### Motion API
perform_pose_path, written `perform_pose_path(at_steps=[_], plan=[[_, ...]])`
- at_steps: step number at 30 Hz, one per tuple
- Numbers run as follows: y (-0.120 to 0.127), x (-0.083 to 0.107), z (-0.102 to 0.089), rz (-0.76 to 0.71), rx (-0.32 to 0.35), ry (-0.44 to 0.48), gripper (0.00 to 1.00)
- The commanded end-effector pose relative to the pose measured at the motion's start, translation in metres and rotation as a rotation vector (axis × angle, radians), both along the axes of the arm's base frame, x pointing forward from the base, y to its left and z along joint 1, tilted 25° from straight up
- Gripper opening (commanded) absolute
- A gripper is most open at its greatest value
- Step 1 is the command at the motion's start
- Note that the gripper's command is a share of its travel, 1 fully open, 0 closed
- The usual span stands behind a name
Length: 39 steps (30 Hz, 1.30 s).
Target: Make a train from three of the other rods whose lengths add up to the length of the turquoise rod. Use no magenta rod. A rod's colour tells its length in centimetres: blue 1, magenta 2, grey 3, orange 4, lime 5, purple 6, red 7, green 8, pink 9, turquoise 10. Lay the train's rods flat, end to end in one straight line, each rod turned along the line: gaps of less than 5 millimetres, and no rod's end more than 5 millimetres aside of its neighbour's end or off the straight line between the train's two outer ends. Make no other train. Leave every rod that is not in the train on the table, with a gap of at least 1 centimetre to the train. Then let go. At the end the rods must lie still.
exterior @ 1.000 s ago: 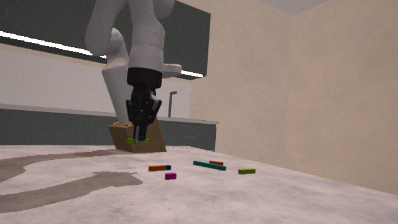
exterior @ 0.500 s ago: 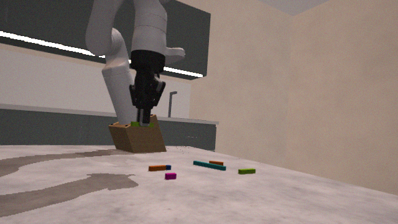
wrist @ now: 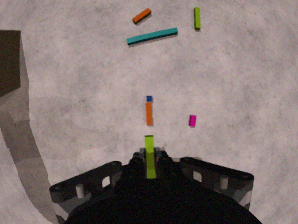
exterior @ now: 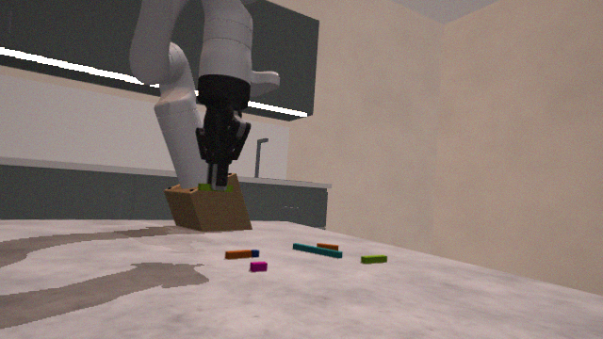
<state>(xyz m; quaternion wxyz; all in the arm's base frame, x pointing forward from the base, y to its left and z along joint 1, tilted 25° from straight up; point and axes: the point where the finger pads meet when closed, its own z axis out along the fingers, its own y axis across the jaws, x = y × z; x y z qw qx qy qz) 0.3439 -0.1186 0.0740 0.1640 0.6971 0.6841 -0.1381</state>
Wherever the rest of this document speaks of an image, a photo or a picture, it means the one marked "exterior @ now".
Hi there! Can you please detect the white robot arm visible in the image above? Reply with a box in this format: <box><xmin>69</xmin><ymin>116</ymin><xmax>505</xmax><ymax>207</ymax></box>
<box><xmin>129</xmin><ymin>0</ymin><xmax>280</xmax><ymax>188</ymax></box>

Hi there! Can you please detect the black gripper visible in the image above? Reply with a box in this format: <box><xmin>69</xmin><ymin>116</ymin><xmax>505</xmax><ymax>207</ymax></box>
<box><xmin>196</xmin><ymin>74</ymin><xmax>251</xmax><ymax>191</ymax></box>

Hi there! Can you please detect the small magenta block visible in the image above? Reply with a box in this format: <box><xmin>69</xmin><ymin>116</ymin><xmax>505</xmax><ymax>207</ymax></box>
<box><xmin>250</xmin><ymin>262</ymin><xmax>268</xmax><ymax>272</ymax></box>

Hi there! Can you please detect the orange rod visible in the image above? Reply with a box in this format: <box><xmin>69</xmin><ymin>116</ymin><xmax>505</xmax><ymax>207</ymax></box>
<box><xmin>225</xmin><ymin>250</ymin><xmax>252</xmax><ymax>260</ymax></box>
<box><xmin>317</xmin><ymin>243</ymin><xmax>338</xmax><ymax>250</ymax></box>

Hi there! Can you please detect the lime green rod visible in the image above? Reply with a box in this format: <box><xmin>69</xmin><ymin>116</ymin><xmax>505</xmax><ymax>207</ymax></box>
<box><xmin>198</xmin><ymin>184</ymin><xmax>233</xmax><ymax>192</ymax></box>
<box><xmin>361</xmin><ymin>255</ymin><xmax>387</xmax><ymax>264</ymax></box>

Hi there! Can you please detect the turquoise rod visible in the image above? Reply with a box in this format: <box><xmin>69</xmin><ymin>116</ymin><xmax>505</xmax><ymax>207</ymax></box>
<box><xmin>293</xmin><ymin>243</ymin><xmax>343</xmax><ymax>258</ymax></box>

